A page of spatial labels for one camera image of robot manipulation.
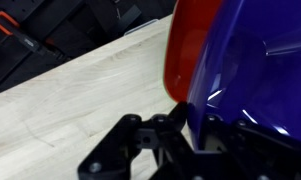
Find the orange handled black clamp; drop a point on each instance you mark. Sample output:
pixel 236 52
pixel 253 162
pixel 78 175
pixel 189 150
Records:
pixel 10 27

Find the orange plastic bowl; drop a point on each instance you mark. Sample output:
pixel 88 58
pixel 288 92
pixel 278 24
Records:
pixel 191 21

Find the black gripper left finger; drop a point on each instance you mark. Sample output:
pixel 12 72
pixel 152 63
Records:
pixel 112 157

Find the blue plastic bowl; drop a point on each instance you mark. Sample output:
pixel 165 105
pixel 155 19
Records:
pixel 249 67

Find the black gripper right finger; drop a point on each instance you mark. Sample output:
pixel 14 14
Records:
pixel 257 152

